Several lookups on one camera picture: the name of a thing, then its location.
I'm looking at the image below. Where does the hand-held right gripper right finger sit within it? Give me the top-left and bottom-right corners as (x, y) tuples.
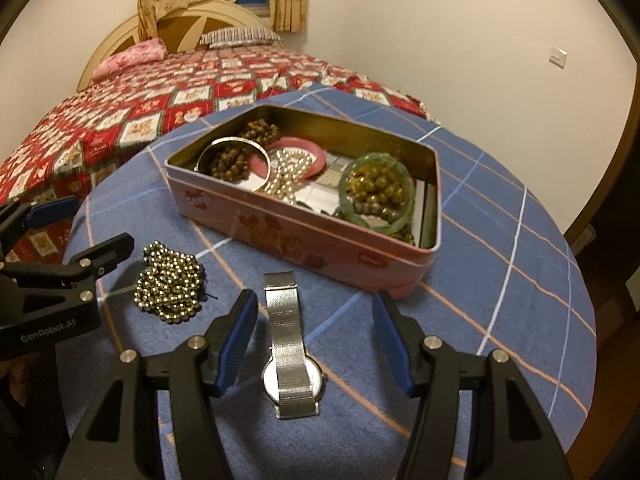
(372, 290), (573, 480)

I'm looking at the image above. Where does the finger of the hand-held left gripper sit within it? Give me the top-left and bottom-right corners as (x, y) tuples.
(0, 232), (136, 292)
(0, 196), (79, 262)

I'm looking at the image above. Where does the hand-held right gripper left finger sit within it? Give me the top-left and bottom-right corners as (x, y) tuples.
(55, 289), (259, 480)

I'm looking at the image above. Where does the silver mesh wristwatch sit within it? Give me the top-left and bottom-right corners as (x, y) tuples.
(261, 271), (329, 420)

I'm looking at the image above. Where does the gold bead necklace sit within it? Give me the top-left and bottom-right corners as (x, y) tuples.
(134, 242), (207, 325)

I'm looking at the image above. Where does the pink tin box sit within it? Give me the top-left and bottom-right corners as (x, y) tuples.
(165, 105), (442, 302)

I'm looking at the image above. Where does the red patterned blanket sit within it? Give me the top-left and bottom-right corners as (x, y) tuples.
(0, 45), (436, 268)

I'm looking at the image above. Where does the silver bangle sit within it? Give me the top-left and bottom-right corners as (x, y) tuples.
(196, 137), (272, 194)

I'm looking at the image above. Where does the blue plaid tablecloth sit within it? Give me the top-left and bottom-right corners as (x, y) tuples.
(65, 87), (598, 480)

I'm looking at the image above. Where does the dark booklet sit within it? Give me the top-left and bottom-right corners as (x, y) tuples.
(412, 180), (437, 249)

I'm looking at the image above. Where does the green glass bangle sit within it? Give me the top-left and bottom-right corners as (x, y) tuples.
(338, 154), (417, 235)

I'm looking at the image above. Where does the pink pillow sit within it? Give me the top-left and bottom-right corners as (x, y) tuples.
(92, 37), (167, 81)

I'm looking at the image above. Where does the cream wooden headboard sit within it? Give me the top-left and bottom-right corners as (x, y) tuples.
(77, 2), (269, 92)

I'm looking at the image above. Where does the striped pillow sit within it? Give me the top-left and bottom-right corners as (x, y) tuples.
(199, 27), (285, 51)

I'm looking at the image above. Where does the grey bead bracelet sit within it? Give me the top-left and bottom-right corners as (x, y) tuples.
(332, 200), (417, 247)

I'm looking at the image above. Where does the brown bead bracelet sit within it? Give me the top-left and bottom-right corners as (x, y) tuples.
(239, 118), (282, 149)
(210, 145), (252, 180)

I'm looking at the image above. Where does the amber bead bracelet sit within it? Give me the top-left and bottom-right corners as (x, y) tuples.
(347, 160), (409, 211)

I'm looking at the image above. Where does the pearl necklace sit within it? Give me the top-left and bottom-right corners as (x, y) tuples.
(262, 149), (314, 206)

